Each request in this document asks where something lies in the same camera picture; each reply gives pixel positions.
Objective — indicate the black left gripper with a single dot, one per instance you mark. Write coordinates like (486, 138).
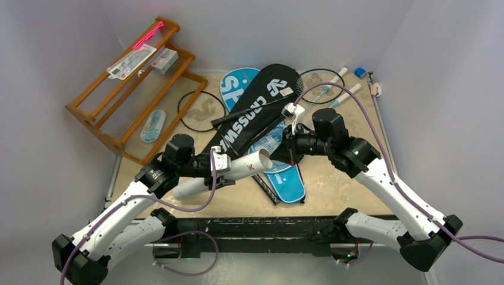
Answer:
(220, 180)

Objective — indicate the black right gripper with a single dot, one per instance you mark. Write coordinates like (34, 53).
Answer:
(290, 146)

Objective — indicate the white shuttlecock tube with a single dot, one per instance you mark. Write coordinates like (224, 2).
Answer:
(240, 168)

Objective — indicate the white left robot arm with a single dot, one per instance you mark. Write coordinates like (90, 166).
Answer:
(86, 256)

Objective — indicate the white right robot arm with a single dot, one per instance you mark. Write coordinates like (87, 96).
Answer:
(420, 233)

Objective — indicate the light blue badminton racket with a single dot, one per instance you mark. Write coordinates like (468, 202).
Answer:
(279, 168)
(317, 76)

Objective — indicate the blue racket cover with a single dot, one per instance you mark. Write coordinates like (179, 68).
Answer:
(287, 185)

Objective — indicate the black Crossway racket cover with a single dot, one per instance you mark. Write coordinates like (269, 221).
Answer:
(262, 94)

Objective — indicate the blue white plastic packet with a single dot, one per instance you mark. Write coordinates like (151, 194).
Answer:
(153, 126)

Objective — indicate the small blue block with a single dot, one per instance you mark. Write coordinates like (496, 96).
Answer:
(360, 73)

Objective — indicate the pink white clip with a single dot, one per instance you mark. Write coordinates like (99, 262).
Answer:
(375, 89)

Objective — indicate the wooden shelf rack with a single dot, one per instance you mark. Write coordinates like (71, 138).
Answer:
(115, 111)

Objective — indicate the small white box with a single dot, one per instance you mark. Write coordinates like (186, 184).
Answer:
(164, 60)

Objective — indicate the clear stationery packet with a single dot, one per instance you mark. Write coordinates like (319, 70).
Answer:
(130, 62)

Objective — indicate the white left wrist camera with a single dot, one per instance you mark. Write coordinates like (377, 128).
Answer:
(221, 161)

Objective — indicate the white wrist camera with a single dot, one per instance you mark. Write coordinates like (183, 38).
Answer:
(221, 161)
(293, 114)

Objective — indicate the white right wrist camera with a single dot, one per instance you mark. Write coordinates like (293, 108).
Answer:
(293, 114)

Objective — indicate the black metal base frame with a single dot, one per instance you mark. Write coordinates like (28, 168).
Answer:
(263, 235)

